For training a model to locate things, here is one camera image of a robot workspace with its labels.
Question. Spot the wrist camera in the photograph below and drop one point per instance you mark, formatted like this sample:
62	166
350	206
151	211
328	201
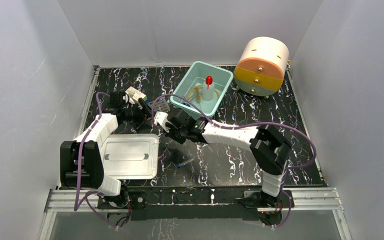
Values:
129	99
161	119

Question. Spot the aluminium frame rail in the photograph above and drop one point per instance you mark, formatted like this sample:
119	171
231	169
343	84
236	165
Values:
305	199

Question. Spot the clear test tube rack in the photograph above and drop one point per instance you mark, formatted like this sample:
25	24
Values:
160	105

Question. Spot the round orange yellow drawer cabinet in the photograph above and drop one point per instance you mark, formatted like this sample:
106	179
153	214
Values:
261	68

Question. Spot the white bin lid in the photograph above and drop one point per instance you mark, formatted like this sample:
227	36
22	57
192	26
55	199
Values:
131	156

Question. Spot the blue-cap test tube lower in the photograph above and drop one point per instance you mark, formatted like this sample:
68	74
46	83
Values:
184	163

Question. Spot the light teal plastic bin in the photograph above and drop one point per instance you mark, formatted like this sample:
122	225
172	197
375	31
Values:
196	75

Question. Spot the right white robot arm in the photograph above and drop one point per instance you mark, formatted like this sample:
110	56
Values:
268	146

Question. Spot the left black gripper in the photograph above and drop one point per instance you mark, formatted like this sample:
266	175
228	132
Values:
145	108

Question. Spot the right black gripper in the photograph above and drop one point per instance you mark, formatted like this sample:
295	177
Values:
170	134

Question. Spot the small white red box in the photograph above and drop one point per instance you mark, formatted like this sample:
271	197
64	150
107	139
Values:
136	93

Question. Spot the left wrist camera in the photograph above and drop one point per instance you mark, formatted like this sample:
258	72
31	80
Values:
129	99

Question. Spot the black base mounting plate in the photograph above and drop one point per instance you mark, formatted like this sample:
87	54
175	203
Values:
206	202

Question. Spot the tan rubber tubing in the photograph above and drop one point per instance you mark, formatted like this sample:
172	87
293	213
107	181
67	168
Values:
191	96

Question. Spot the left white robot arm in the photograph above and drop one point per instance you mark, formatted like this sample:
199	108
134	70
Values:
81	159

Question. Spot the brown test tube brush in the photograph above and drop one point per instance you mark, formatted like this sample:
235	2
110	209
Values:
198	94

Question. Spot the red-cap wash bottle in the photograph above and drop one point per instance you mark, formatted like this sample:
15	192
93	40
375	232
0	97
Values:
208	89

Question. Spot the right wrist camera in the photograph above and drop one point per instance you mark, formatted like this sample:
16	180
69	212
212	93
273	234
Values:
161	119

